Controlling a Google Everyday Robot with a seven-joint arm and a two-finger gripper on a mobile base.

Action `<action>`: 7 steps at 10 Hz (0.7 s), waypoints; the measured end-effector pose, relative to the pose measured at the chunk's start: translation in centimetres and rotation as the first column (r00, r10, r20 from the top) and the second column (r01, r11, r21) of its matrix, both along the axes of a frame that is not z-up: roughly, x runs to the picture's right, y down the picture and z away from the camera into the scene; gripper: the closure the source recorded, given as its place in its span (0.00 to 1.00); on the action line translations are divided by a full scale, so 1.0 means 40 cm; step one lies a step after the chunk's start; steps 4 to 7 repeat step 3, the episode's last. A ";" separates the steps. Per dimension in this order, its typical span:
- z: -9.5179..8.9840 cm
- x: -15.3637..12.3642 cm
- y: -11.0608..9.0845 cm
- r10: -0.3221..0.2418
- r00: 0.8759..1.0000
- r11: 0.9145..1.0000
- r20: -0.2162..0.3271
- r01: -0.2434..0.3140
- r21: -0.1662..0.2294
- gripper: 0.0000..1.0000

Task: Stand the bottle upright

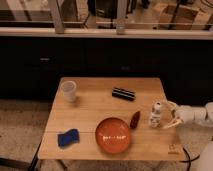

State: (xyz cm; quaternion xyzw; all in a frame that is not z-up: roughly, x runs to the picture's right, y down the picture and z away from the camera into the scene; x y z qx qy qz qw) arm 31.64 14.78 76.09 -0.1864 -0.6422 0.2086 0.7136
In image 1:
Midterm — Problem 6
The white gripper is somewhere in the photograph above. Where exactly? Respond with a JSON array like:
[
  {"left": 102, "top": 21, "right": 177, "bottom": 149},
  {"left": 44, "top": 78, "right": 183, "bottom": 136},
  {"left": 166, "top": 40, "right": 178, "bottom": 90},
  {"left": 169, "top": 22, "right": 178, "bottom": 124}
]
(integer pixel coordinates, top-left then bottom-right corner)
[{"left": 162, "top": 100, "right": 195, "bottom": 129}]

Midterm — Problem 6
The small clear plastic bottle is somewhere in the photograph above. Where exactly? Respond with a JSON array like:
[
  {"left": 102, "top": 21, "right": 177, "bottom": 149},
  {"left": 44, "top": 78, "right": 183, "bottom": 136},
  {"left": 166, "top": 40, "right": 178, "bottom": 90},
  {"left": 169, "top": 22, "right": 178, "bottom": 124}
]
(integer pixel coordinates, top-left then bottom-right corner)
[{"left": 149, "top": 102, "right": 162, "bottom": 128}]

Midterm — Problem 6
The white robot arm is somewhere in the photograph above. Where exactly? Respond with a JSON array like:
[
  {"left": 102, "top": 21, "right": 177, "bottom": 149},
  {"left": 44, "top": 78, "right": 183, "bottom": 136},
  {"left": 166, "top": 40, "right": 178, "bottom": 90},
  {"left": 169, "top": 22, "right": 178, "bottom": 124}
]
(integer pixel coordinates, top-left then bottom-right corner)
[{"left": 164, "top": 102, "right": 213, "bottom": 129}]

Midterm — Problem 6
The dark red chili pepper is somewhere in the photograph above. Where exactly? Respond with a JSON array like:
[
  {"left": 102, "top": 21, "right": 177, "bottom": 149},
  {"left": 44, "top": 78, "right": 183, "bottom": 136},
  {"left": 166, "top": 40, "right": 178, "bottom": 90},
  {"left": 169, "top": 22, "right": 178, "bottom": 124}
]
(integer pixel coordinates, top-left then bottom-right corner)
[{"left": 130, "top": 111, "right": 140, "bottom": 129}]

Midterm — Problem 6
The black rectangular case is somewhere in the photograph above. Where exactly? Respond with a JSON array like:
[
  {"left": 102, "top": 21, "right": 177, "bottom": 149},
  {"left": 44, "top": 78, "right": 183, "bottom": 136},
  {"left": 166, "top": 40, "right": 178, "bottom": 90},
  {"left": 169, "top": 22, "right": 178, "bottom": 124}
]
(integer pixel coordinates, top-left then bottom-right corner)
[{"left": 112, "top": 88, "right": 135, "bottom": 101}]

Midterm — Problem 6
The orange round plate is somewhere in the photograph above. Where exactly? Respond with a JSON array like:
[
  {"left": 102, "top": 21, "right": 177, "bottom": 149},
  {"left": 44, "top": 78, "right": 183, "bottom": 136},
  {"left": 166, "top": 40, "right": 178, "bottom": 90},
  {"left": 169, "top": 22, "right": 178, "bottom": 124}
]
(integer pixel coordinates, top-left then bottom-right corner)
[{"left": 95, "top": 117, "right": 131, "bottom": 154}]

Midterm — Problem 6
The wooden table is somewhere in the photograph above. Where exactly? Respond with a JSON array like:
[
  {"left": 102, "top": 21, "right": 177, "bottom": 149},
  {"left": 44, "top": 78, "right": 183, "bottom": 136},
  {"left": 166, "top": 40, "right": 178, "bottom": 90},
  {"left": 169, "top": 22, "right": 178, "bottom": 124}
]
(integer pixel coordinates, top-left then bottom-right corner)
[{"left": 38, "top": 77, "right": 184, "bottom": 161}]

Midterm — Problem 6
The cardboard box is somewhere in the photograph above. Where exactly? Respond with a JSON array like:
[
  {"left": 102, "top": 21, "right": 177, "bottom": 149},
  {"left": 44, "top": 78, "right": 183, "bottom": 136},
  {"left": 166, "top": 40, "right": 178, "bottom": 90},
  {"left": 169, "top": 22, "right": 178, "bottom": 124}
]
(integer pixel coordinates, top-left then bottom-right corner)
[{"left": 155, "top": 3, "right": 198, "bottom": 30}]

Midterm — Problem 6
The blue sponge cloth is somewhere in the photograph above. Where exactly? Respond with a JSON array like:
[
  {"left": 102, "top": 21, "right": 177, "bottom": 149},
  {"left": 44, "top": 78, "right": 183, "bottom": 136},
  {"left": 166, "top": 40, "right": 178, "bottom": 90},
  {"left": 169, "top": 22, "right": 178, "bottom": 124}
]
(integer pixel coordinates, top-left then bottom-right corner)
[{"left": 58, "top": 129, "right": 80, "bottom": 147}]

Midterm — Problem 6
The translucent plastic cup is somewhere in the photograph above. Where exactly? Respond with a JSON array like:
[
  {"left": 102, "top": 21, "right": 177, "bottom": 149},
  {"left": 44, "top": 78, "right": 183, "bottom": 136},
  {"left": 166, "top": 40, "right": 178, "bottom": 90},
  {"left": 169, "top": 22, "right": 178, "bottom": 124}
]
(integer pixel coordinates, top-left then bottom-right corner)
[{"left": 60, "top": 81, "right": 77, "bottom": 102}]

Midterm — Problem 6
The dark cabinet counter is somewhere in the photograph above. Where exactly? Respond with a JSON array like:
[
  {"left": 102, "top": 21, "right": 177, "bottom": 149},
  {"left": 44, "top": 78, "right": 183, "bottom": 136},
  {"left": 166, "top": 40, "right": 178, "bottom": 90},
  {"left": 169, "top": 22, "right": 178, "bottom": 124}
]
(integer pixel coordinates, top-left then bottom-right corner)
[{"left": 0, "top": 32, "right": 213, "bottom": 105}]

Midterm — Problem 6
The black cable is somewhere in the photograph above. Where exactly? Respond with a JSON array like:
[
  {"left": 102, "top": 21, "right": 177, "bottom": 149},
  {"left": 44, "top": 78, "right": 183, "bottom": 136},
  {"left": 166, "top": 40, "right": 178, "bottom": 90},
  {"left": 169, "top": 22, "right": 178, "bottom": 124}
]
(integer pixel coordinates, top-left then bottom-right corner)
[{"left": 180, "top": 146, "right": 201, "bottom": 171}]

